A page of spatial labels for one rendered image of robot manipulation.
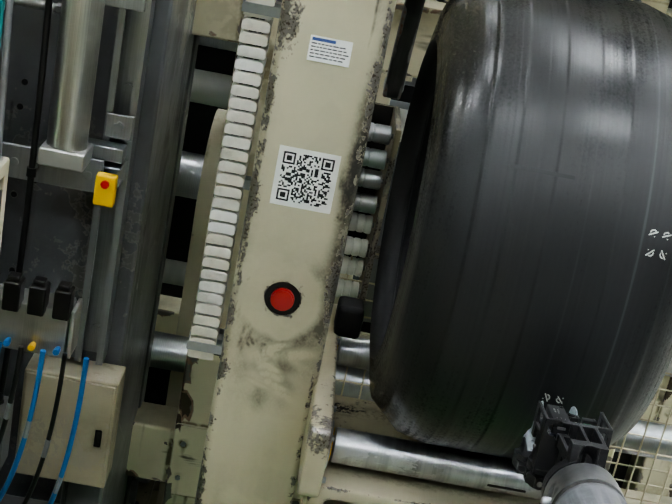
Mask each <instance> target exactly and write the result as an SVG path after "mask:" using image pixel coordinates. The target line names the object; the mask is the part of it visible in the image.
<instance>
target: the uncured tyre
mask: <svg viewBox="0 0 672 504"><path fill-rule="evenodd" d="M508 163H510V164H515V165H520V166H525V167H531V168H536V169H541V170H546V171H551V172H557V173H562V174H567V175H572V176H575V180H573V179H567V178H562V177H557V176H552V175H547V174H541V173H536V172H531V171H526V170H521V169H515V168H510V167H508ZM648 222H649V223H654V224H659V225H664V226H668V227H672V17H671V16H669V15H667V14H665V13H663V12H661V11H659V10H657V9H655V8H653V7H651V6H650V5H648V4H646V3H642V2H637V1H631V0H449V1H448V2H447V3H446V4H445V6H444V8H443V10H442V12H441V14H440V17H439V19H438V22H437V24H436V27H435V29H434V32H433V35H432V37H431V40H430V43H429V45H428V48H427V50H426V53H425V56H424V58H423V61H422V64H421V67H420V70H419V74H418V77H417V80H416V84H415V87H414V91H413V95H412V98H411V102H410V106H409V110H408V114H407V118H406V122H405V126H404V131H403V135H402V139H401V144H400V148H399V153H398V157H397V162H396V167H395V171H394V176H393V181H392V186H391V191H390V197H389V202H388V207H387V213H386V218H385V224H384V229H383V235H382V241H381V247H380V254H379V260H378V267H377V273H376V281H375V288H374V296H373V305H372V314H371V326H370V366H369V385H370V394H371V398H372V399H373V401H374V402H375V403H376V404H377V406H378V407H379V408H380V410H381V411H382V412H383V414H384V415H385V416H386V418H387V419H388V420H389V422H390V423H391V424H392V426H393V427H394V428H395V430H396V431H398V432H400V433H402V434H404V435H406V436H408V437H410V438H412V439H414V440H416V441H418V442H420V443H426V444H431V445H437V446H442V447H448V448H453V449H459V450H464V451H470V452H475V453H481V454H486V455H492V456H497V457H503V458H508V459H512V457H513V454H514V449H515V448H519V447H520V445H521V442H522V438H523V436H524V434H525V433H526V432H527V430H529V429H530V428H531V427H532V425H533V421H534V417H535V413H536V409H537V405H538V404H536V403H537V401H538V399H539V396H540V394H541V391H542V389H543V388H544V389H549V390H555V391H560V392H566V393H570V395H569V397H568V399H567V402H566V404H565V406H564V409H565V411H566V413H568V412H569V411H570V409H571V407H573V406H574V407H575V408H576V409H577V412H578V416H579V418H580V420H579V422H578V423H581V419H582V417H584V418H590V419H595V420H596V422H597V423H598V419H599V415H600V412H603V413H604V415H605V416H606V418H607V420H608V422H609V424H610V425H611V427H612V429H613V434H612V438H611V442H610V446H611V445H612V444H614V443H615V442H617V441H618V440H619V439H621V438H622V437H624V436H625V435H626V434H627V433H628V432H630V431H631V430H632V428H633V427H634V426H635V425H636V424H637V423H638V421H639V420H640V419H641V417H642V416H643V414H644V413H645V411H646V410H647V408H648V406H649V405H650V403H651V401H652V399H653V398H654V396H655V394H656V392H657V390H658V388H659V386H660V384H661V382H662V380H663V377H664V375H665V373H666V370H667V368H668V366H669V363H670V361H671V358H672V247H671V252H670V257H669V262H668V266H667V265H661V264H655V263H649V262H644V261H641V258H642V253H643V248H644V243H645V238H646V233H647V227H648ZM597 423H596V426H597Z"/></svg>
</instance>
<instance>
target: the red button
mask: <svg viewBox="0 0 672 504"><path fill-rule="evenodd" d="M270 302H271V304H272V306H273V307H274V308H275V309H277V310H279V311H286V310H288V309H290V308H291V307H292V306H293V304H294V294H293V293H292V291H291V290H289V289H287V288H283V287H281V288H277V289H275V290H274V291H273V292H272V294H271V298H270Z"/></svg>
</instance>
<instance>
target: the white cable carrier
mask: <svg viewBox="0 0 672 504"><path fill-rule="evenodd" d="M246 1H248V2H253V3H258V4H263V5H268V6H273V7H278V8H281V5H282V2H279V1H276V0H246ZM243 14H244V15H245V16H244V18H243V20H242V24H241V28H242V30H241V32H240V35H239V42H240V43H239V45H238V48H237V55H238V56H237V58H236V61H235V68H236V69H235V71H234V73H233V84H232V86H231V92H230V93H231V96H230V99H229V105H228V106H229V109H228V111H227V116H226V119H227V121H226V124H225V128H224V132H225V134H224V136H223V140H222V145H223V146H222V149H221V153H220V157H221V158H220V160H219V164H218V172H217V176H216V185H215V188H214V197H213V201H212V209H211V212H210V221H209V224H208V233H207V237H206V245H205V249H204V257H203V261H202V266H203V267H202V270H201V275H200V277H201V278H200V281H199V287H198V288H199V289H198V292H197V298H196V300H197V302H196V305H195V313H194V317H193V325H192V329H191V336H190V340H191V341H196V342H202V343H207V344H213V345H218V346H222V343H223V337H224V334H219V331H220V329H219V328H220V325H221V320H222V313H223V309H224V302H225V297H226V296H225V293H226V290H227V283H228V279H229V272H230V268H231V259H232V255H233V247H234V244H235V236H236V233H237V224H238V221H239V212H240V209H241V201H242V198H243V189H244V190H249V189H250V183H251V176H246V174H247V166H248V163H249V155H250V152H251V148H252V144H251V143H252V139H253V135H254V132H253V131H254V128H255V124H256V119H255V118H256V115H257V112H258V104H259V101H260V91H261V88H262V79H263V76H264V72H265V71H264V67H265V64H266V60H267V58H266V54H267V52H268V48H269V43H268V42H269V39H270V36H271V27H272V25H273V20H274V19H273V17H269V16H264V15H259V14H254V13H249V12H243ZM231 235H232V236H231ZM210 243H211V244H210ZM187 356H189V357H194V358H199V359H205V360H210V361H212V360H213V357H214V354H212V353H206V352H201V351H195V350H190V349H188V354H187Z"/></svg>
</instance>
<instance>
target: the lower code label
mask: <svg viewBox="0 0 672 504"><path fill-rule="evenodd" d="M341 157H342V156H337V155H332V154H326V153H321V152H316V151H311V150H305V149H300V148H295V147H290V146H285V145H280V148H279V153H278V159H277V164H276V170H275V175H274V181H273V186H272V192H271V197H270V203H273V204H278V205H283V206H288V207H294V208H299V209H304V210H310V211H315V212H320V213H326V214H330V212H331V207H332V202H333V197H334V192H335V187H336V182H337V177H338V172H339V167H340V162H341Z"/></svg>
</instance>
